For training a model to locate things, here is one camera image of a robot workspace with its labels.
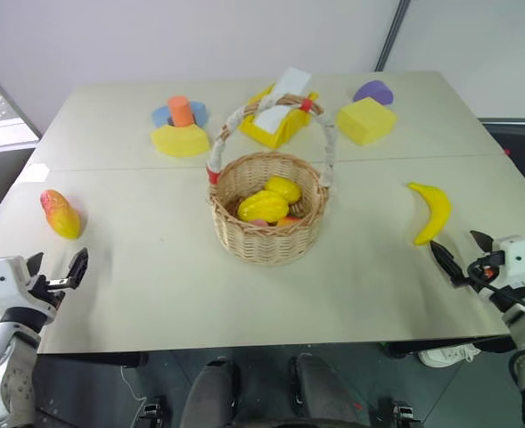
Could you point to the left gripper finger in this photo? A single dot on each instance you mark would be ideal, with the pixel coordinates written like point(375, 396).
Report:
point(78, 267)
point(35, 264)

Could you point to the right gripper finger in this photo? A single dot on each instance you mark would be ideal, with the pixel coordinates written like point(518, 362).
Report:
point(482, 241)
point(449, 264)

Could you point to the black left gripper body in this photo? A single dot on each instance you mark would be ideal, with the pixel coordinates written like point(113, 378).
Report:
point(48, 289)

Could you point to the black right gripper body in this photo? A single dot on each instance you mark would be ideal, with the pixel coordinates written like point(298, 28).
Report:
point(482, 269)

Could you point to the orange red toy fruit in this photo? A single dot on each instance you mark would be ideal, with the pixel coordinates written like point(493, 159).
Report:
point(289, 220)

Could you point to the yellow plastic bell pepper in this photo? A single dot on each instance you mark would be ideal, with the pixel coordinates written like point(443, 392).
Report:
point(284, 187)

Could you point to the pink toy food piece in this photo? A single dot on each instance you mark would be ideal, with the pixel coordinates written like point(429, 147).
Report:
point(258, 221)

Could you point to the large yellow ridged toy fruit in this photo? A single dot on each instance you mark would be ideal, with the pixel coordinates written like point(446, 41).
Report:
point(262, 206)

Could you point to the red yellow toy mango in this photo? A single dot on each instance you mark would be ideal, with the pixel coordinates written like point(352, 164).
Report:
point(61, 216)

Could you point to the yellow toy banana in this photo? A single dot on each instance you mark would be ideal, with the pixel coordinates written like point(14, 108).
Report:
point(438, 209)

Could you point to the white shoe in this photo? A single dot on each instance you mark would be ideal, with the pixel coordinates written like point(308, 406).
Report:
point(445, 356)

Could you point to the yellow half-round foam block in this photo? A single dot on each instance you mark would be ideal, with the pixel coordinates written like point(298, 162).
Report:
point(179, 142)

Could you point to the yellow foam cube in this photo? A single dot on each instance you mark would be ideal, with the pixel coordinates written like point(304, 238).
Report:
point(366, 122)

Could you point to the blue foam block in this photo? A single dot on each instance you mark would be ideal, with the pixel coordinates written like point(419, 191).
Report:
point(159, 116)

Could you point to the dark rounded shape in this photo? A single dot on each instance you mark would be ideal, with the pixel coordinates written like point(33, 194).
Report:
point(324, 392)
point(210, 392)

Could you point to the purple foam block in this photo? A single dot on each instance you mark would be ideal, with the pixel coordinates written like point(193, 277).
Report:
point(373, 93)

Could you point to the orange foam cylinder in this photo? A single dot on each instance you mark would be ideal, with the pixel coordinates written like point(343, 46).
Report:
point(182, 111)

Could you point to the yellow tissue box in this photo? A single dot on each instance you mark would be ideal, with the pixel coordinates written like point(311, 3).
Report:
point(273, 138)

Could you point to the white tissue sheet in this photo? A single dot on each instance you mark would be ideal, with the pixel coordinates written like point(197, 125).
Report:
point(289, 82)

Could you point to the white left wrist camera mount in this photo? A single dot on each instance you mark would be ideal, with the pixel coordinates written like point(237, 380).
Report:
point(3, 278)

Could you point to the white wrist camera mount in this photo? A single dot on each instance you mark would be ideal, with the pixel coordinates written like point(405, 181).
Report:
point(3, 278)
point(518, 256)

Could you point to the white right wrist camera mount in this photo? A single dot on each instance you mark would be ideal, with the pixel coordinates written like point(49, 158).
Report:
point(518, 256)

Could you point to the grey wall strip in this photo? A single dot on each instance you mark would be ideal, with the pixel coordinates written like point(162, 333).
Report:
point(391, 33)

